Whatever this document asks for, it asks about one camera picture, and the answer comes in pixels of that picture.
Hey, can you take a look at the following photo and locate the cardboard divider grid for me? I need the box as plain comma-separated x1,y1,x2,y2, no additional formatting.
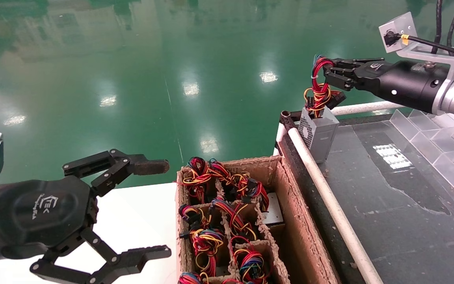
178,168,290,284

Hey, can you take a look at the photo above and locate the long white frame pipe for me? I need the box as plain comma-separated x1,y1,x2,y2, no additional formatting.
288,126,382,284
331,101,405,116

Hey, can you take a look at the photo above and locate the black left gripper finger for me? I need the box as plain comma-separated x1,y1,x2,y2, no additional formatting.
29,228,172,284
62,149,171,198

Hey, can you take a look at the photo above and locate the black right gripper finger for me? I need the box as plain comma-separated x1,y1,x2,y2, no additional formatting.
324,66,365,92
331,58,385,69

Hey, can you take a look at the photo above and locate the brown cardboard box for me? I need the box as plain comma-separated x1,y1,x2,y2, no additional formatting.
175,156,342,284

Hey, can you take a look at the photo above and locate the silver power supply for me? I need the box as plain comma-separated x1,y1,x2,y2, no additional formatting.
297,54,347,164

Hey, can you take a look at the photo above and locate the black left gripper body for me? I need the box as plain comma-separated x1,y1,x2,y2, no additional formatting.
0,176,99,253

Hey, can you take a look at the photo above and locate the black pipe corner connector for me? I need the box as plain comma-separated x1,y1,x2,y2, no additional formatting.
280,110,303,131

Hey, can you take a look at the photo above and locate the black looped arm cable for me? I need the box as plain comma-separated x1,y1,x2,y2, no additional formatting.
431,0,454,55

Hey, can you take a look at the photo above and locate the silver power supply casing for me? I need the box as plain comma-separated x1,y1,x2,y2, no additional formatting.
264,192,286,226

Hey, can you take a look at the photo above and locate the short white frame pipe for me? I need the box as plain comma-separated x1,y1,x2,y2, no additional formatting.
273,123,287,157

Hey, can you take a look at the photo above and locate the black camera cable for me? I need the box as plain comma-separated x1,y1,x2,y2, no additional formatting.
385,32,454,64

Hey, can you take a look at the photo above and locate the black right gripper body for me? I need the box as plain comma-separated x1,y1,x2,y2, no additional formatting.
354,59,449,112

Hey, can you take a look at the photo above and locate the clear acrylic divider tray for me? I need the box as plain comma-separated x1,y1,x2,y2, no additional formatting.
389,108,454,213

